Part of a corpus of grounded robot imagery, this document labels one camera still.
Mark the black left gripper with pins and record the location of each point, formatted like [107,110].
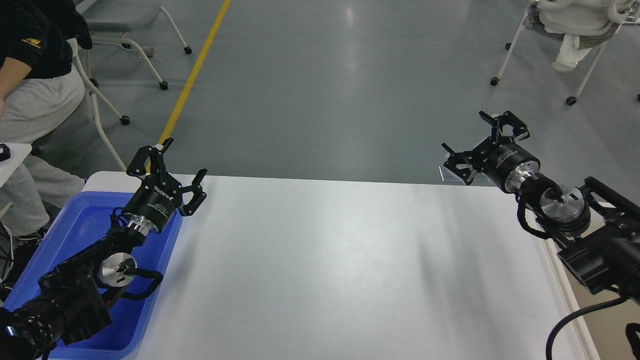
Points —
[154,203]

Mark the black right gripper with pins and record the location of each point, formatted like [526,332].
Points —
[503,161]

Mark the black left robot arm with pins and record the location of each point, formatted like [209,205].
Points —
[76,296]

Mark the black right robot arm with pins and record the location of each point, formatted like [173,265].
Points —
[595,228]

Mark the right metal floor plate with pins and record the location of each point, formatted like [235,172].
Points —
[479,177]

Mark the metal floor plate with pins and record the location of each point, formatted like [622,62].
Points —
[448,176]
[479,177]

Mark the left metal floor plate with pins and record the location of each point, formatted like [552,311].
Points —
[448,176]

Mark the seated person grey trousers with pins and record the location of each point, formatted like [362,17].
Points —
[40,90]

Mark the white side table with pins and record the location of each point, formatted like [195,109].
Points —
[12,156]

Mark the white rolling chair right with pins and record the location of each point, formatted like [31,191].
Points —
[580,25]

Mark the grey rolling chair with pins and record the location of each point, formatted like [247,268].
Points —
[109,20]

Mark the beige plastic bin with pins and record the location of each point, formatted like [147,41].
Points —
[600,335]

